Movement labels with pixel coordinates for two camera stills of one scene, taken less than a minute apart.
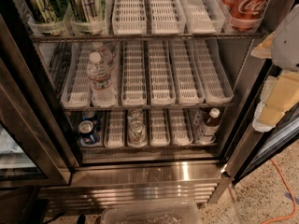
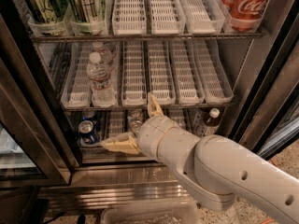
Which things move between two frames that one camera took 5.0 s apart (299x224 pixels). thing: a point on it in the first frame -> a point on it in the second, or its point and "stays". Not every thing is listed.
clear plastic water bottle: [100, 73] stays
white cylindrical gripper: [287, 46] -> [150, 134]
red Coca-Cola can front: [246, 4] stays
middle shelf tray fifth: [188, 87] stays
